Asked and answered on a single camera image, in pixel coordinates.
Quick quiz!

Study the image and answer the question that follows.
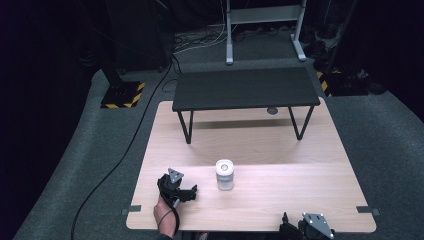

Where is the person's left hand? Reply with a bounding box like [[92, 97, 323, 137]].
[[153, 194, 181, 239]]

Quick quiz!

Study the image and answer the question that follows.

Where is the black cabinet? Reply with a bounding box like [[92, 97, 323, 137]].
[[105, 0, 176, 74]]

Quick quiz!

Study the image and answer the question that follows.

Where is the grey tape strip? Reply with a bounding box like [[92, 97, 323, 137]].
[[355, 205, 381, 217], [120, 204, 142, 216]]

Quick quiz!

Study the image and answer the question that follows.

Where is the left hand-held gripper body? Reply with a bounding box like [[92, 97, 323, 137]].
[[157, 167, 188, 208]]

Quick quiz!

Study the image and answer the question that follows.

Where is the long black floor cable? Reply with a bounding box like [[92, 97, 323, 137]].
[[70, 54, 183, 240]]

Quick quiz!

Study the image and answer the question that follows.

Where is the white lidded jar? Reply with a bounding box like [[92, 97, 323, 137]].
[[214, 158, 235, 192]]

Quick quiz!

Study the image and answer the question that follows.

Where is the white metal stand frame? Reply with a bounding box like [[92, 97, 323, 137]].
[[225, 0, 308, 66]]

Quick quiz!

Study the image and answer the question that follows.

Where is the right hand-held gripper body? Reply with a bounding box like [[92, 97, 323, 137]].
[[279, 212, 336, 240]]

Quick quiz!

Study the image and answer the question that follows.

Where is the bundle of floor cables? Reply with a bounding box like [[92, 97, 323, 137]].
[[172, 23, 234, 56]]

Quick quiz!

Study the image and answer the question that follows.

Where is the black shelf riser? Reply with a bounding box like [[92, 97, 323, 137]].
[[171, 66, 321, 145]]

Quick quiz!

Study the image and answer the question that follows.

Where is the hazard-striped stand base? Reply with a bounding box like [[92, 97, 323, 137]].
[[315, 69, 370, 98], [100, 80, 146, 110]]

